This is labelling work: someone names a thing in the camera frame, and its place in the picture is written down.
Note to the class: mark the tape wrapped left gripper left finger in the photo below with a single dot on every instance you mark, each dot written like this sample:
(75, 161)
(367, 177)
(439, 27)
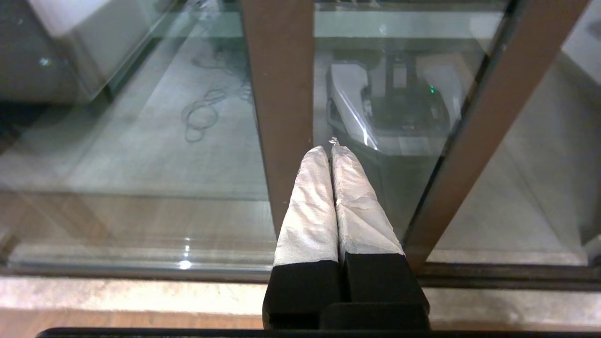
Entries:
(307, 225)

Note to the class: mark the tape wrapped left gripper right finger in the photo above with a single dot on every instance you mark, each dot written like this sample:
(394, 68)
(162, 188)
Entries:
(364, 220)

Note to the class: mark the brown framed sliding glass door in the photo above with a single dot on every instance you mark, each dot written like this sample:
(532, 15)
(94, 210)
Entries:
(493, 117)

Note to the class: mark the brown framed fixed glass panel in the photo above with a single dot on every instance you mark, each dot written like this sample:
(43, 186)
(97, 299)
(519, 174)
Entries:
(281, 94)

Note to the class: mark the black aluminum extrusion rail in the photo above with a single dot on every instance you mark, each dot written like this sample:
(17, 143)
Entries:
(493, 277)

